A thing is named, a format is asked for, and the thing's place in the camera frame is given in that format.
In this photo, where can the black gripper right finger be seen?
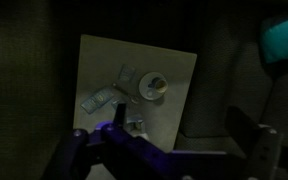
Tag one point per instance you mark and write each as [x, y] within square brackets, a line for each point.
[240, 120]

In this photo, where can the blue ceramic cup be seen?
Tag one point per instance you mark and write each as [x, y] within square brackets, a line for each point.
[161, 86]

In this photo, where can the dark grey sofa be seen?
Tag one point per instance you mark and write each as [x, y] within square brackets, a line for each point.
[224, 83]

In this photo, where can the teal throw pillow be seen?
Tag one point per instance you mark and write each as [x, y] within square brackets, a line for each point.
[284, 36]

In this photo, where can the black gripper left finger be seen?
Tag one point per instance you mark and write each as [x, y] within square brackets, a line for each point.
[119, 115]

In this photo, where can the light wooden coffee table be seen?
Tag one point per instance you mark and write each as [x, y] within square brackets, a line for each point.
[100, 60]

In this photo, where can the white saucer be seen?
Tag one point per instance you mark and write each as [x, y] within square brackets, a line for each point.
[145, 88]

